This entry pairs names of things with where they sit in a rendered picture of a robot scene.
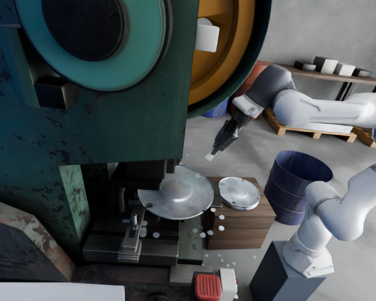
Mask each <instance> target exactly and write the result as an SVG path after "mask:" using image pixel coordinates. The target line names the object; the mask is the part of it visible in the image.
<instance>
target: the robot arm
mask: <svg viewBox="0 0 376 301"><path fill-rule="evenodd" d="M232 103H233V104H234V105H235V106H236V108H235V109H234V110H233V112H232V113H231V114H230V116H231V117H232V118H231V119H230V120H228V119H227V120H226V122H225V123H224V125H223V127H222V128H221V130H220V132H219V133H218V134H217V136H216V138H215V139H214V141H215V142H214V145H213V146H212V147H211V148H210V150H209V151H208V152H207V153H206V154H205V156H204V159H206V160H208V161H211V160H212V159H213V157H214V156H215V155H216V154H217V152H218V151H224V150H225V148H227V147H228V146H229V145H230V144H231V143H232V142H233V141H235V140H236V139H238V138H239V136H238V132H239V131H240V129H241V128H242V127H247V126H248V124H249V123H250V122H251V121H252V117H253V118H256V117H258V115H259V114H260V113H261V112H262V111H263V110H264V109H265V108H266V107H267V106H268V107H270V108H271V109H272V111H273V113H274V114H275V117H276V119H277V121H278V122H280V123H282V124H285V125H287V126H296V125H300V124H305V123H308V122H325V123H339V124H347V125H352V126H356V127H363V128H373V131H372V138H373V140H374V142H375V143H376V93H354V94H352V95H351V96H349V97H348V98H346V99H345V101H343V102H341V101H332V100H315V99H311V98H310V97H308V96H306V95H304V94H302V93H300V92H298V91H297V90H296V88H295V85H294V82H293V80H292V76H291V72H290V71H289V70H287V69H285V68H284V67H282V66H279V65H277V64H270V65H268V66H267V67H266V68H265V69H264V70H263V71H262V72H261V73H260V74H259V75H258V76H257V78H256V79H255V81H254V82H253V83H252V86H251V88H250V89H248V90H247V91H246V92H245V93H244V94H243V95H241V96H239V97H235V98H234V99H233V101H232ZM347 184H348V191H347V193H346V194H345V196H344V197H341V196H340V195H339V194H338V192H337V191H336V190H335V189H334V188H333V187H331V186H330V185H328V184H327V183H325V182H323V181H316V182H313V183H311V184H309V185H308V186H307V187H306V190H305V194H306V209H305V214H304V219H303V221H302V223H301V225H300V227H299V229H298V230H297V231H295V234H294V235H293V236H292V237H291V238H290V239H288V240H287V242H286V244H285V245H284V246H283V249H282V254H283V256H284V258H285V260H286V262H287V264H289V265H290V266H291V267H292V268H294V269H295V270H296V271H298V272H299V273H301V274H302V275H304V276H305V277H306V278H311V277H316V276H319V275H325V274H330V273H333V272H334V268H333V264H332V258H331V255H330V253H329V251H328V250H327V248H326V247H325V246H326V244H327V242H328V241H329V240H330V238H331V237H332V235H333V236H334V237H335V238H336V239H338V240H340V241H353V240H355V239H356V238H358V237H359V236H360V235H362V232H363V223H364V221H365V217H366V215H367V214H368V212H369V211H370V210H371V208H373V207H374V206H375V205H376V163H375V164H373V165H371V166H369V167H368V168H366V169H364V170H363V171H361V172H360V173H358V174H356V175H354V176H353V177H351V178H349V181H348V182H347Z"/></svg>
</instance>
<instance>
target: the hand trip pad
mask: <svg viewBox="0 0 376 301"><path fill-rule="evenodd" d="M221 295H222V292H221V282H220V279H219V277H218V276H216V275H208V274H198V275H197V276H196V277H195V296H196V298H197V299H198V300H207V301H218V300H220V298H221Z"/></svg>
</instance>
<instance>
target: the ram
mask: <svg viewBox="0 0 376 301"><path fill-rule="evenodd" d="M176 164H177V165H180V159H166V160H154V161H134V162H125V174H126V176H134V177H147V178H155V179H164V178H165V176H166V173H168V174H174V173H175V167H176Z"/></svg>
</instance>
